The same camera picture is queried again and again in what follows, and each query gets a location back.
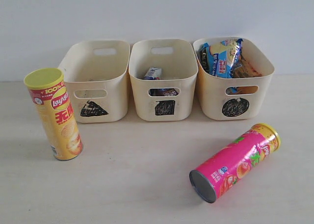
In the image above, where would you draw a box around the cream bin circle mark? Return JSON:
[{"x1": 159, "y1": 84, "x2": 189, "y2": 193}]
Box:
[{"x1": 193, "y1": 37, "x2": 275, "y2": 120}]

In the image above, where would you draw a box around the yellow Lay's chip can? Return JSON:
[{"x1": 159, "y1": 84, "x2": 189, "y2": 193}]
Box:
[{"x1": 24, "y1": 68, "x2": 83, "y2": 161}]

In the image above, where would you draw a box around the pink Lay's chip can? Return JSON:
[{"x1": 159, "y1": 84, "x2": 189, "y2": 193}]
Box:
[{"x1": 189, "y1": 123, "x2": 281, "y2": 203}]

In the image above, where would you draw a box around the cream bin square mark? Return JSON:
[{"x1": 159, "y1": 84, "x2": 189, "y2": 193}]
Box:
[{"x1": 128, "y1": 38, "x2": 198, "y2": 122}]

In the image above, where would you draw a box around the orange instant noodle packet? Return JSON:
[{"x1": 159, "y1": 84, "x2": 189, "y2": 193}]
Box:
[{"x1": 232, "y1": 56, "x2": 262, "y2": 94}]

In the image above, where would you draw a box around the white blue milk carton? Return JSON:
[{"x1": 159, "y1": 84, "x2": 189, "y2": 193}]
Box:
[{"x1": 143, "y1": 67, "x2": 163, "y2": 96}]

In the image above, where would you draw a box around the cream bin triangle mark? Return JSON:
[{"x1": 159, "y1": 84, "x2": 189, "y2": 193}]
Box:
[{"x1": 57, "y1": 40, "x2": 131, "y2": 124}]

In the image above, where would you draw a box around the purple juice box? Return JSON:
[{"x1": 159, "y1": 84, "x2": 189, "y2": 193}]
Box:
[{"x1": 153, "y1": 88, "x2": 179, "y2": 97}]

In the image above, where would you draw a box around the blue instant noodle packet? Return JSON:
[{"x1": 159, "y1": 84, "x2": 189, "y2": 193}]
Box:
[{"x1": 199, "y1": 38, "x2": 243, "y2": 79}]

